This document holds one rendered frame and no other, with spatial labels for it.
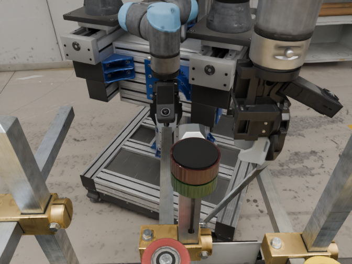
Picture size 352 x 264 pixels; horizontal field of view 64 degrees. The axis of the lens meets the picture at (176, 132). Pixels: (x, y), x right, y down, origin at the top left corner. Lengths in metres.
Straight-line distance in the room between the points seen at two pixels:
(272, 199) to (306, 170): 1.36
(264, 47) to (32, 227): 0.45
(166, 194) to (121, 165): 1.02
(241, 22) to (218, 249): 0.68
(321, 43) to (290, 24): 3.41
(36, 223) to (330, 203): 0.48
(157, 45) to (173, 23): 0.06
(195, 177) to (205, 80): 0.61
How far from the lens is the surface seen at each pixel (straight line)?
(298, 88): 0.45
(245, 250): 0.68
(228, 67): 0.87
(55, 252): 0.61
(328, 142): 2.37
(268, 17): 0.39
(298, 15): 0.38
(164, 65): 0.70
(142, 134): 1.84
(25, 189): 0.48
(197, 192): 0.35
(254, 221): 1.69
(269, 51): 0.39
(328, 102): 0.49
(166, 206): 0.62
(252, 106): 0.44
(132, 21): 0.75
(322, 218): 0.57
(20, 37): 3.33
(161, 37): 0.68
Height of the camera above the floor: 1.35
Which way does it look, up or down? 38 degrees down
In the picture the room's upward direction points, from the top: straight up
